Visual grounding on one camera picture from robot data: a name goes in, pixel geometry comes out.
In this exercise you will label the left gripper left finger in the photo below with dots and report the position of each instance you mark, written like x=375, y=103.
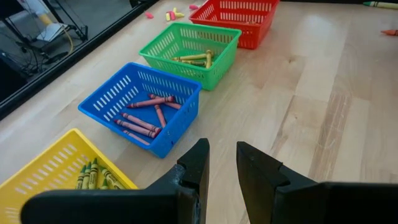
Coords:
x=196, y=168

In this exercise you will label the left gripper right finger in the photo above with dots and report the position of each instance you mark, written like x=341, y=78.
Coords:
x=258, y=180

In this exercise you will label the blue plastic basket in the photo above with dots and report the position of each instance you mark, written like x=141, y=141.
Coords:
x=186, y=124

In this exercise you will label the green plastic basket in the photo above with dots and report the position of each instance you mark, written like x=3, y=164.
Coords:
x=217, y=77

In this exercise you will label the red plastic basket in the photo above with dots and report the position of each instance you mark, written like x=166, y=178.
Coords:
x=258, y=34

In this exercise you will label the yellow plastic basket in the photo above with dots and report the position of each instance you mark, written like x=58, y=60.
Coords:
x=46, y=168

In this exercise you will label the small red crayon piece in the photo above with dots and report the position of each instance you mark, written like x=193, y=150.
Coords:
x=172, y=15

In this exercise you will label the small pink crayon piece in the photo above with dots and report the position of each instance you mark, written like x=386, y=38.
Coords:
x=193, y=7
x=149, y=15

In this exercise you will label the orange crayon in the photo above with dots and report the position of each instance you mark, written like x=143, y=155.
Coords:
x=390, y=32

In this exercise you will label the white power box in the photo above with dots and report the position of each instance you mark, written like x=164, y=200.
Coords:
x=51, y=31

